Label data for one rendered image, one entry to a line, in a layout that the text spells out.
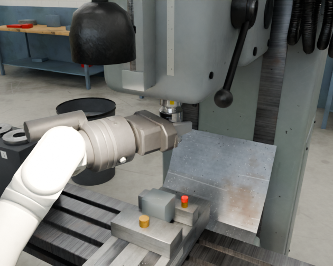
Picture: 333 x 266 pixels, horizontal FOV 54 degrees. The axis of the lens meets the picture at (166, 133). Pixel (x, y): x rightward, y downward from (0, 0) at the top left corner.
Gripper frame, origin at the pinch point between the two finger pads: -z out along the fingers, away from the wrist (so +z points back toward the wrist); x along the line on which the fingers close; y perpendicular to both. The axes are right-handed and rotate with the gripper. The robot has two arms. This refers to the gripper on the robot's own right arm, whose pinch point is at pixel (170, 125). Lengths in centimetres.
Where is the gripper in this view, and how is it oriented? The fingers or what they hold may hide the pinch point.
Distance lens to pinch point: 65.1
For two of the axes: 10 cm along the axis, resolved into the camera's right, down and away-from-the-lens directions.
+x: -6.0, -3.2, 7.3
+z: -8.0, 2.3, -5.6
